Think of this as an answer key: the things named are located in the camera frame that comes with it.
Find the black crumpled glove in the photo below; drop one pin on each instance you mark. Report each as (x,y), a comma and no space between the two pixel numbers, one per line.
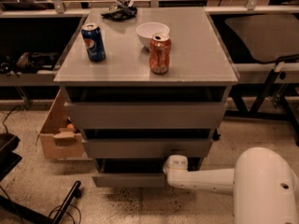
(121,10)

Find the grey top drawer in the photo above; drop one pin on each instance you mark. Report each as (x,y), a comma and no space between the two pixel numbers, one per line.
(146,115)

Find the cardboard box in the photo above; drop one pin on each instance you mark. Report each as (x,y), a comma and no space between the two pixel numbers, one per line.
(58,137)

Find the grey drawer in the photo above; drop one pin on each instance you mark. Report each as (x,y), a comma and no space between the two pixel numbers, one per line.
(146,143)
(146,115)
(130,173)

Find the dark chair seat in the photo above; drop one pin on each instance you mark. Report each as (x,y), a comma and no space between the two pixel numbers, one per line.
(268,37)

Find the orange soda can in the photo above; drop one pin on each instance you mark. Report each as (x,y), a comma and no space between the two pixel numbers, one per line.
(159,53)

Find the blue Pepsi can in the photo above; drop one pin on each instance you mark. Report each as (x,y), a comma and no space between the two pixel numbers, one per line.
(92,38)

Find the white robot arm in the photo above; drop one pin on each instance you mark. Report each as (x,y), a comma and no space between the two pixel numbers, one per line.
(263,185)

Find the grey drawer cabinet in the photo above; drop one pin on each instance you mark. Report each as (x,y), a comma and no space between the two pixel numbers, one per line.
(199,70)

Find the black office chair base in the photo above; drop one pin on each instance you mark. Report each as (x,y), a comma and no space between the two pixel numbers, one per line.
(33,198)

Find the grey bottom drawer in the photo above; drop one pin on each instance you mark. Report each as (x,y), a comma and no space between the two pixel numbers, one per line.
(130,173)

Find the grey middle drawer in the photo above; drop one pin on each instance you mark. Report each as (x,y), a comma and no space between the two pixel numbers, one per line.
(146,143)

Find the black headphones on shelf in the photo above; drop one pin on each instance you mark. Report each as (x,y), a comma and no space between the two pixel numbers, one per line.
(30,62)

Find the white bowl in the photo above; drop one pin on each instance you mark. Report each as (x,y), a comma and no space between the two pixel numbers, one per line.
(146,30)

